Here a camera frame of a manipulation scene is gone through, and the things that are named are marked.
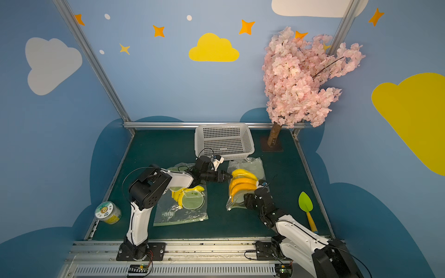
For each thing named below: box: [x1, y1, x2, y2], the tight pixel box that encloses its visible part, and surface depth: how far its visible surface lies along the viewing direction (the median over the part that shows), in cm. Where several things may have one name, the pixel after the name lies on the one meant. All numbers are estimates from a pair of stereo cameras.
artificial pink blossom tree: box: [261, 26, 366, 147], surface depth 72 cm
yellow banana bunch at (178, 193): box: [171, 185, 205, 209], surface depth 90 cm
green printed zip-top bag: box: [153, 162, 209, 227], surface depth 87 cm
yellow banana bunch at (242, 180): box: [229, 169, 260, 202], surface depth 95 cm
